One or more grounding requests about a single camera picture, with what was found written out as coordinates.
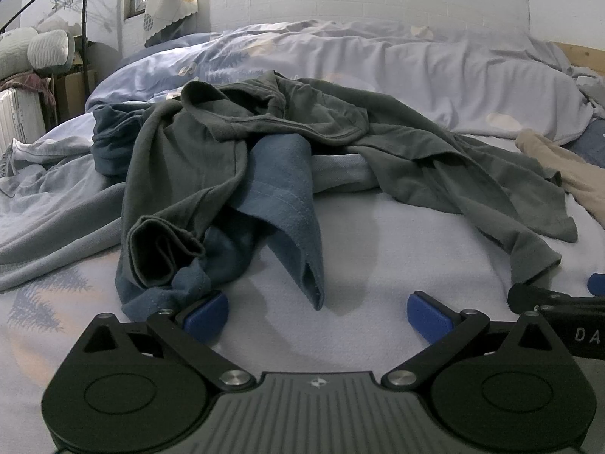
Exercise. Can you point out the light blue duvet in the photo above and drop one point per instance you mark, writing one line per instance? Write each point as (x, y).
(478, 81)

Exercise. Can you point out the blue t-shirt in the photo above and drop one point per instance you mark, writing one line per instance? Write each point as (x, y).
(264, 226)

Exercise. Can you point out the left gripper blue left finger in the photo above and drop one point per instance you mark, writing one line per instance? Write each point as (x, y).
(186, 334)

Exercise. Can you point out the white quilted bedding roll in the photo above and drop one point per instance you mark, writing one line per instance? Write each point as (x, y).
(25, 50)

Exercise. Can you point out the white plastic storage bag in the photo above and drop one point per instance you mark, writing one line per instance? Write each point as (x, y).
(21, 117)

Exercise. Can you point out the light grey-blue garment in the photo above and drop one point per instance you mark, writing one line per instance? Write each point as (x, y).
(55, 208)

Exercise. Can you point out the dark grey t-shirt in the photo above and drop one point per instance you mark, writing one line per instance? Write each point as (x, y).
(248, 146)

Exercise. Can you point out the white patterned curtain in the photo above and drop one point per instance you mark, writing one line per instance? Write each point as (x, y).
(166, 20)

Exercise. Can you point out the wooden headboard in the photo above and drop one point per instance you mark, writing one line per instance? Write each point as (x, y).
(584, 57)

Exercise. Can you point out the dark blue pillow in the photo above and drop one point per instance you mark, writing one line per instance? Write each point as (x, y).
(590, 146)

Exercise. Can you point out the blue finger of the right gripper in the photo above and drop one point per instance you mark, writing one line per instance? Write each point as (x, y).
(596, 284)

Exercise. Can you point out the black metal clothes rack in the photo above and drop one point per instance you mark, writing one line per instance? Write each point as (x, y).
(71, 88)

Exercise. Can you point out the beige garment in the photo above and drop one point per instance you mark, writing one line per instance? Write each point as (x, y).
(584, 181)

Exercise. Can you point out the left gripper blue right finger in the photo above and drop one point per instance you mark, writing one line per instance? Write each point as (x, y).
(450, 335)

